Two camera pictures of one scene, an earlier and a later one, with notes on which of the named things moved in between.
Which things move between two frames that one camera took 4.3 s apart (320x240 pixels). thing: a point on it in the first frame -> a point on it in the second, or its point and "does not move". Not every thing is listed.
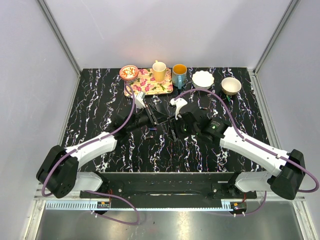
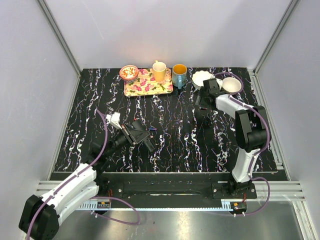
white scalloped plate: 202,79 does not move
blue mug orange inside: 179,75 does not move
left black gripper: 155,117 -> 135,136
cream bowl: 230,86 does not move
